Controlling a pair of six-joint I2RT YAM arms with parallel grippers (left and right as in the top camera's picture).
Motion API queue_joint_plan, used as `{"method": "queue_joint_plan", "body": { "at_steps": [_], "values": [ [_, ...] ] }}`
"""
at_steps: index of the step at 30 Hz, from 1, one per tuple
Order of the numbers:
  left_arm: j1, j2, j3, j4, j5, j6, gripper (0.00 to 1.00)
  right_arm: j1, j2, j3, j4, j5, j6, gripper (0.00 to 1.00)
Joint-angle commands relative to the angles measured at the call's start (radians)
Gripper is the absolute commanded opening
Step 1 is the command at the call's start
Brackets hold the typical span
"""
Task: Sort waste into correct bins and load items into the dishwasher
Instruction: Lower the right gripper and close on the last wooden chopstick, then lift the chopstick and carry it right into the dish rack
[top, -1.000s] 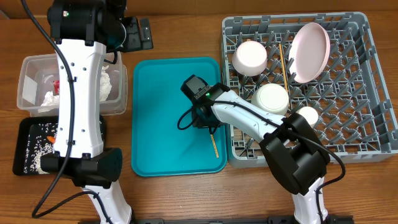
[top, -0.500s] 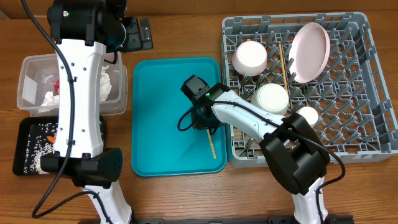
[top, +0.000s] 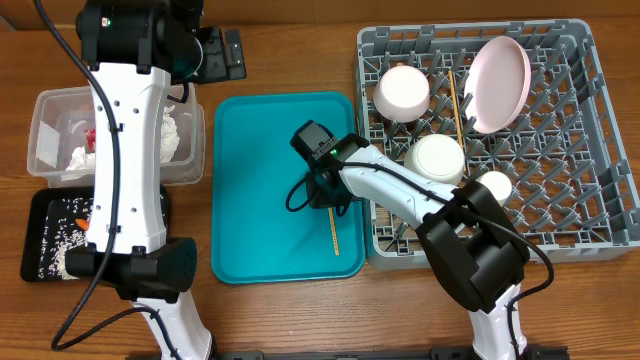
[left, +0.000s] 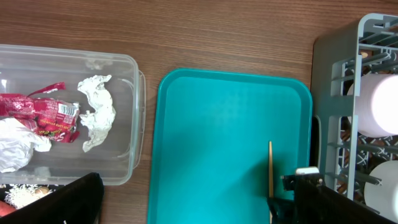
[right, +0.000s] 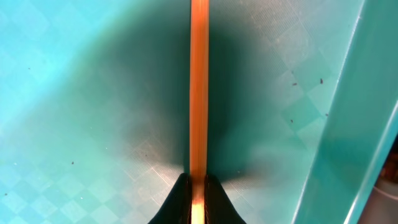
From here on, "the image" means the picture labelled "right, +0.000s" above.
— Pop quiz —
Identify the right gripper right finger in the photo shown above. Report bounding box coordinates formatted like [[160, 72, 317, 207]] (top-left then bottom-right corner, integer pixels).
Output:
[[205, 174, 246, 224]]

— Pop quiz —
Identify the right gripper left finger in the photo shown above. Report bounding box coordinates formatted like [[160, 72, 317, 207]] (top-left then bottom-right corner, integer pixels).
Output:
[[149, 173, 190, 224]]

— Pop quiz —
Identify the wooden chopstick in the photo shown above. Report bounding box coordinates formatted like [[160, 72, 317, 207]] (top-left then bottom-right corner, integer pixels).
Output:
[[189, 0, 210, 224]]

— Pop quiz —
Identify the grey plastic dishwasher rack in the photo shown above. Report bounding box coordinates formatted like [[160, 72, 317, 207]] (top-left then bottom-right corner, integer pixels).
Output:
[[358, 138, 398, 224]]

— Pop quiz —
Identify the teal plastic serving tray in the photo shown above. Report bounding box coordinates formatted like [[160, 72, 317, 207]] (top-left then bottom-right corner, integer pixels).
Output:
[[1, 0, 397, 223]]

